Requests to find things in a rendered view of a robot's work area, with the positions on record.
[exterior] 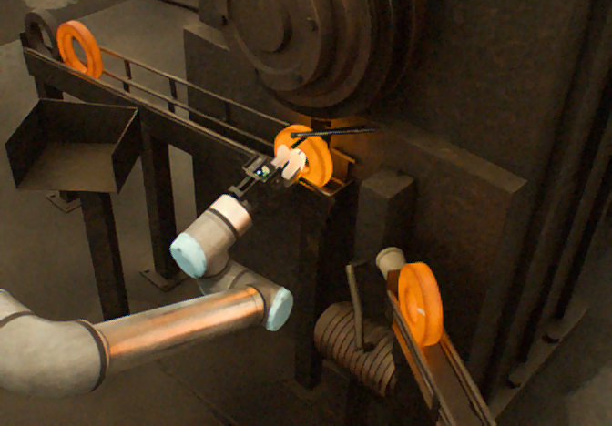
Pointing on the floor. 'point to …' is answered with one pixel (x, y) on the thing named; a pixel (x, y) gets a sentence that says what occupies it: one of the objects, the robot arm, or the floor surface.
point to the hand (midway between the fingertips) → (301, 155)
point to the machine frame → (458, 161)
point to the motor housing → (351, 366)
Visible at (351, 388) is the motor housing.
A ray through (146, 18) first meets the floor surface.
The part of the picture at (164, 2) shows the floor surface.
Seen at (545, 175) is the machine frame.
